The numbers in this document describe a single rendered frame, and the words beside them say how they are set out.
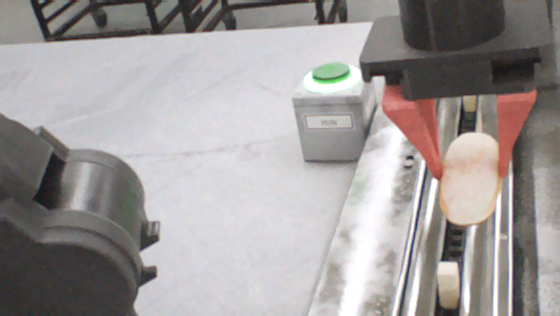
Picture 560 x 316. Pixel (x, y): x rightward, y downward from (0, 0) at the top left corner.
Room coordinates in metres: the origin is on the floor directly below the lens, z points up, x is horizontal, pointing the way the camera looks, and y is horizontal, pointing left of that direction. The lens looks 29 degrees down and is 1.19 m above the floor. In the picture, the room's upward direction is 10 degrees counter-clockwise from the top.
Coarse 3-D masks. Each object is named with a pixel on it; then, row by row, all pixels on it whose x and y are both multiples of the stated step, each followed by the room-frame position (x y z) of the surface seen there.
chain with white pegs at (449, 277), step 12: (468, 96) 0.63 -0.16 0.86; (468, 108) 0.63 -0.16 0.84; (468, 120) 0.61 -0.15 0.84; (468, 132) 0.59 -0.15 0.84; (456, 228) 0.45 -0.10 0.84; (456, 240) 0.43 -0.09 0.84; (456, 252) 0.42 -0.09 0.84; (444, 264) 0.37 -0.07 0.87; (456, 264) 0.37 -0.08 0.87; (444, 276) 0.36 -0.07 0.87; (456, 276) 0.36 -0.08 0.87; (444, 288) 0.36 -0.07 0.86; (456, 288) 0.36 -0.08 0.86; (444, 300) 0.36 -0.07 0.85; (456, 300) 0.36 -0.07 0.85; (444, 312) 0.36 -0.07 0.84; (456, 312) 0.36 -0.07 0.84
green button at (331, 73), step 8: (328, 64) 0.66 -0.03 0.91; (336, 64) 0.65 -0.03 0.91; (344, 64) 0.65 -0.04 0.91; (312, 72) 0.65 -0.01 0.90; (320, 72) 0.64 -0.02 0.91; (328, 72) 0.64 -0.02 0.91; (336, 72) 0.63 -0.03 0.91; (344, 72) 0.63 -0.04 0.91; (312, 80) 0.64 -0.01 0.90; (320, 80) 0.63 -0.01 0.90; (328, 80) 0.62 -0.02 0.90; (336, 80) 0.62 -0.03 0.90; (344, 80) 0.63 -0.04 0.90
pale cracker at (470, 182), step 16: (464, 144) 0.40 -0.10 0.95; (480, 144) 0.39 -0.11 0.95; (496, 144) 0.40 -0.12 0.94; (448, 160) 0.38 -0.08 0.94; (464, 160) 0.38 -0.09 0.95; (480, 160) 0.38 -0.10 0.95; (496, 160) 0.37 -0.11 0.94; (448, 176) 0.37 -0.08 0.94; (464, 176) 0.36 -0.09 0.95; (480, 176) 0.36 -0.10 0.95; (496, 176) 0.36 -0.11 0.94; (448, 192) 0.35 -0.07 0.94; (464, 192) 0.35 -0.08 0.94; (480, 192) 0.34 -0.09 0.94; (496, 192) 0.34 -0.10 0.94; (448, 208) 0.34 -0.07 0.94; (464, 208) 0.33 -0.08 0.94; (480, 208) 0.33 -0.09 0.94; (464, 224) 0.33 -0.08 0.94
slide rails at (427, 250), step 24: (480, 96) 0.64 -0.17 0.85; (456, 120) 0.60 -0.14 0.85; (480, 120) 0.59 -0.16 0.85; (432, 192) 0.49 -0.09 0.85; (432, 216) 0.45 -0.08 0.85; (432, 240) 0.42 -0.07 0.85; (480, 240) 0.41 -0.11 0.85; (432, 264) 0.40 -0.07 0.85; (480, 264) 0.39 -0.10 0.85; (408, 288) 0.38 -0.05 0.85; (432, 288) 0.37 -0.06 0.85; (480, 288) 0.36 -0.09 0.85; (408, 312) 0.35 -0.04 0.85; (432, 312) 0.35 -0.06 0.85; (480, 312) 0.34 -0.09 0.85
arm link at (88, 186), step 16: (48, 176) 0.38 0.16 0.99; (64, 176) 0.37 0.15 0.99; (80, 176) 0.37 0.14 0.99; (96, 176) 0.38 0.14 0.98; (112, 176) 0.38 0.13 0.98; (48, 192) 0.36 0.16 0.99; (64, 192) 0.36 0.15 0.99; (80, 192) 0.36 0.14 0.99; (96, 192) 0.36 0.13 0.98; (112, 192) 0.37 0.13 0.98; (128, 192) 0.38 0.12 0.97; (48, 208) 0.34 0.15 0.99; (64, 208) 0.34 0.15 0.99; (80, 208) 0.34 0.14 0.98; (96, 208) 0.34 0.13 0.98; (112, 208) 0.35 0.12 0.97; (128, 208) 0.36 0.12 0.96; (144, 208) 0.39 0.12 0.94; (128, 224) 0.35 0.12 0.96; (144, 224) 0.38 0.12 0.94; (160, 224) 0.39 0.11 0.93; (144, 240) 0.38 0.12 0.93; (144, 272) 0.34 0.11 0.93
